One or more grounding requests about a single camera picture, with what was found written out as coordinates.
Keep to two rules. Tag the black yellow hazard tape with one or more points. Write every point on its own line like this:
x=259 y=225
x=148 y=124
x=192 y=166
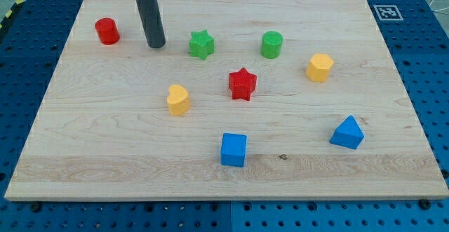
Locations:
x=11 y=14

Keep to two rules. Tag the white fiducial marker tag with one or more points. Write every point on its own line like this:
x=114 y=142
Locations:
x=388 y=12

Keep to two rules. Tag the yellow hexagon block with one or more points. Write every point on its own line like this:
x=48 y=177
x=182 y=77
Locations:
x=319 y=67

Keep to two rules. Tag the green cylinder block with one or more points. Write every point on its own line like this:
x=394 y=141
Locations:
x=271 y=44

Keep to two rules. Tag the yellow heart block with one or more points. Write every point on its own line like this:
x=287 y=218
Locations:
x=178 y=100

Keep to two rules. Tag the green star block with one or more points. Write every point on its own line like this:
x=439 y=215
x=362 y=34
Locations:
x=201 y=44

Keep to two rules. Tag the red cylinder block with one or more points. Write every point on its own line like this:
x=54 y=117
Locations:
x=107 y=31

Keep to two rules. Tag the blue triangle block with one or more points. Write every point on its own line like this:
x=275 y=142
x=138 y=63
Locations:
x=348 y=134

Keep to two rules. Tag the light wooden board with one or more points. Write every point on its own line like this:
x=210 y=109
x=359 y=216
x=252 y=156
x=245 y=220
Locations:
x=103 y=131

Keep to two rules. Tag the red star block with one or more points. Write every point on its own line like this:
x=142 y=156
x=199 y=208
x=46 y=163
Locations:
x=242 y=83

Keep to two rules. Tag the blue cube block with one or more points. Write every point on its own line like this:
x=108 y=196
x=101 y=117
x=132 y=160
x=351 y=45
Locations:
x=233 y=150

